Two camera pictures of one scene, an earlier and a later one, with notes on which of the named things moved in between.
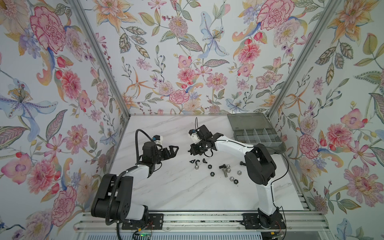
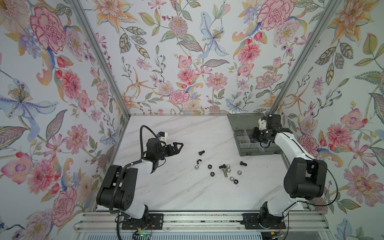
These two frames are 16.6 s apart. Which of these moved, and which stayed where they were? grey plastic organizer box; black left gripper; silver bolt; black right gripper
Moved: black right gripper
Stayed: silver bolt; black left gripper; grey plastic organizer box
